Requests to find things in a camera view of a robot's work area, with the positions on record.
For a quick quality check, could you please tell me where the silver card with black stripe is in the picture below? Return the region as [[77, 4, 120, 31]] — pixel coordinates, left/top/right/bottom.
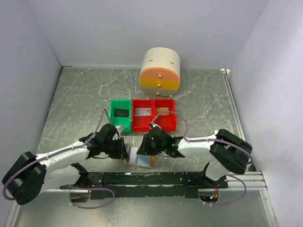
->
[[134, 107, 152, 116]]

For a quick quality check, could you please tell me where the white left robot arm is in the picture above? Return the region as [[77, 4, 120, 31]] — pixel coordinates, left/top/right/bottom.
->
[[2, 123, 128, 205]]

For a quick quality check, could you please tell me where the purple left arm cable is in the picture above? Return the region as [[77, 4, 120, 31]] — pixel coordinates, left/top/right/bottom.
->
[[1, 108, 116, 210]]

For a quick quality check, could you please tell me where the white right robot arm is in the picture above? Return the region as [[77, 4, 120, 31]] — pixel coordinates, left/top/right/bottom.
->
[[137, 126, 253, 188]]

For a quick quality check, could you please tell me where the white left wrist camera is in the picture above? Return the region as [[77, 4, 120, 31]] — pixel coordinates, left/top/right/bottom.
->
[[116, 125, 125, 137]]

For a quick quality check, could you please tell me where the red bin with silver card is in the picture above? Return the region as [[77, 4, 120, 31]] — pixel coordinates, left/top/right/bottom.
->
[[131, 99, 155, 132]]

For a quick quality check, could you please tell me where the round three-drawer mini cabinet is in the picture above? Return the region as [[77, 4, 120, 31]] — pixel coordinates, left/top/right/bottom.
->
[[139, 47, 180, 97]]

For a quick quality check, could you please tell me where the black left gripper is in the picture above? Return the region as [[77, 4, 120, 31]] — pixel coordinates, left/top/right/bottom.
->
[[102, 136, 130, 159]]

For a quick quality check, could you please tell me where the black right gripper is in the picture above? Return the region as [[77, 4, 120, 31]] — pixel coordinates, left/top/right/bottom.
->
[[136, 134, 166, 156]]

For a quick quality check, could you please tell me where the red bin with gold card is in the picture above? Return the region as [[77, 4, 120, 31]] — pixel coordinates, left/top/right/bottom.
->
[[154, 99, 177, 131]]

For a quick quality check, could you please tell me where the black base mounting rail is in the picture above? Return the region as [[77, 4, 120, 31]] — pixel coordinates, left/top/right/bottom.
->
[[75, 172, 228, 199]]

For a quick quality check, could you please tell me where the gold VIP card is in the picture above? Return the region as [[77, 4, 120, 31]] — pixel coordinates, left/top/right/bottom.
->
[[155, 107, 169, 116]]

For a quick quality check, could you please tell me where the green plastic bin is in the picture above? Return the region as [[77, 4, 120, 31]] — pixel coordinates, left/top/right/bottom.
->
[[109, 99, 132, 133]]

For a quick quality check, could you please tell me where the aluminium frame rail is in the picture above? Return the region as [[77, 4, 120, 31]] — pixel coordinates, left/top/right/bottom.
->
[[220, 69, 267, 191]]

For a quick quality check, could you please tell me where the tan leather card holder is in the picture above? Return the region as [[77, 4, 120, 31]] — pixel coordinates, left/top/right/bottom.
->
[[121, 155, 157, 169]]

